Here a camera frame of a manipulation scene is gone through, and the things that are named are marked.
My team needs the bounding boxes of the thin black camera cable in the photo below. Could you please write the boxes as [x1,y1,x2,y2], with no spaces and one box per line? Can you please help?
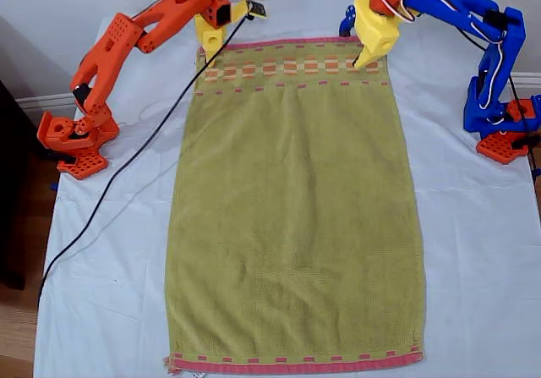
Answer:
[456,25,541,176]

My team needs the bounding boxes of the thick black camera cable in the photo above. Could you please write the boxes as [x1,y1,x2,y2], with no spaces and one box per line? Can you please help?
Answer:
[36,14,254,311]

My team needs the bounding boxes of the black clamp at blue base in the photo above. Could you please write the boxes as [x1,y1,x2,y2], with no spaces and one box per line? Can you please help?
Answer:
[509,134,541,153]

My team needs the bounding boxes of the green towel with pink border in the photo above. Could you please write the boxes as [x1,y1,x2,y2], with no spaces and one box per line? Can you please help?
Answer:
[162,34,428,378]

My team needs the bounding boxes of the dark wooden cabinet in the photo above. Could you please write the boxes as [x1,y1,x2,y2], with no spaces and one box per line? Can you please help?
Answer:
[0,79,30,291]

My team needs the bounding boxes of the pale table cloth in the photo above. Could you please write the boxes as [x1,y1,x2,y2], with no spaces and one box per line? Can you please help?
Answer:
[32,0,541,378]

